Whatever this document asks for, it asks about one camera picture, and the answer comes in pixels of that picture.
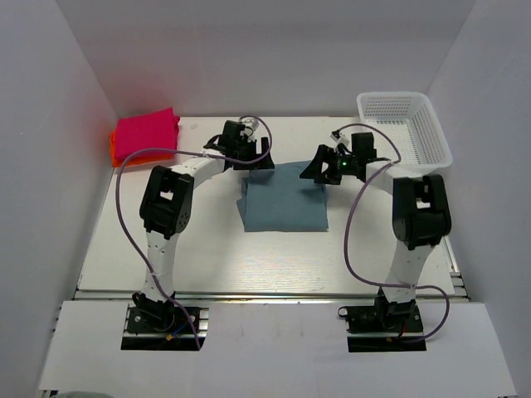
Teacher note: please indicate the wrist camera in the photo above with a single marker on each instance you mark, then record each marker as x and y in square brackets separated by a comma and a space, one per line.
[248, 127]
[340, 140]

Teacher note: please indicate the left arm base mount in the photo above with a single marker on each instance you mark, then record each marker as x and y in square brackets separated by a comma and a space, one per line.
[145, 333]

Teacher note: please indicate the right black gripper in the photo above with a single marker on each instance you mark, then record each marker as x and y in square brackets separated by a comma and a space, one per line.
[314, 169]

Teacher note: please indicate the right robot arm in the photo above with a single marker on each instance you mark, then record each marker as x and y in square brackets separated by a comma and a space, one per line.
[420, 212]

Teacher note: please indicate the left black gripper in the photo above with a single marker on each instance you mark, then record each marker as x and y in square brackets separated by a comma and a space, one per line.
[265, 163]

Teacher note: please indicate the aluminium table rail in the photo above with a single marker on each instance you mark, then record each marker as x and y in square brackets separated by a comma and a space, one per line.
[127, 295]

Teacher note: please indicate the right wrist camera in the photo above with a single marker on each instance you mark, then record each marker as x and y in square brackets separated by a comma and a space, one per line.
[340, 140]

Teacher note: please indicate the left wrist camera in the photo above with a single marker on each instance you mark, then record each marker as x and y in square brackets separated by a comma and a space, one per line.
[248, 127]

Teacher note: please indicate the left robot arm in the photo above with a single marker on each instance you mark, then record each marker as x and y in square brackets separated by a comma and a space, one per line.
[166, 207]

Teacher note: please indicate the blue-grey t-shirt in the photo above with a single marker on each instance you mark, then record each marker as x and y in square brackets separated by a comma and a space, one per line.
[279, 200]

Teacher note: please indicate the white plastic basket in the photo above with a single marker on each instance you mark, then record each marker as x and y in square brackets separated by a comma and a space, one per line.
[410, 121]

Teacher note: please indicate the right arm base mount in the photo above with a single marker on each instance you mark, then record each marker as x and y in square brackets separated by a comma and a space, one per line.
[373, 329]

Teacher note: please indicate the folded pink t-shirt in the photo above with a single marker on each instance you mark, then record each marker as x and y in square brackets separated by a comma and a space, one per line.
[155, 130]

